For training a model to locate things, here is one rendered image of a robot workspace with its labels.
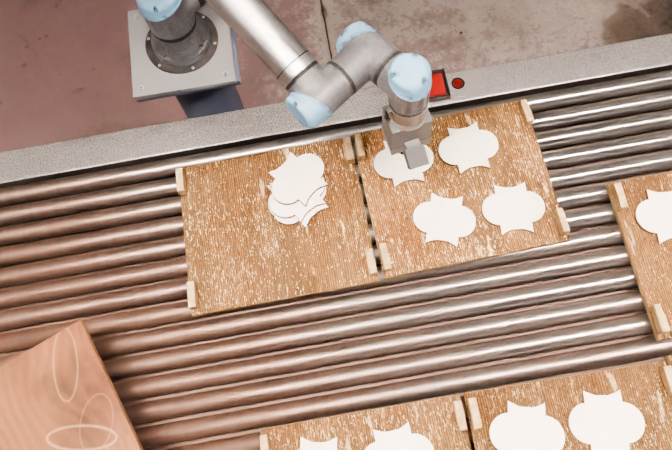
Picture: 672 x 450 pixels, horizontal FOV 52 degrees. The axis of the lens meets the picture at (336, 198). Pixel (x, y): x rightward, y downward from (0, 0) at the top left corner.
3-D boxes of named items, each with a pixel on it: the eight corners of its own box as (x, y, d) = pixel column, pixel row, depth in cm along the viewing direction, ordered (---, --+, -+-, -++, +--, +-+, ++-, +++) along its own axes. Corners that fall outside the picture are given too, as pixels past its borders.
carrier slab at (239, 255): (178, 171, 160) (176, 168, 159) (350, 139, 160) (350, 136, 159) (193, 317, 148) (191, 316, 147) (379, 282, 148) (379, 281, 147)
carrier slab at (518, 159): (352, 137, 161) (352, 134, 159) (522, 102, 161) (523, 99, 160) (384, 279, 148) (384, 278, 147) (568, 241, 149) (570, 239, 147)
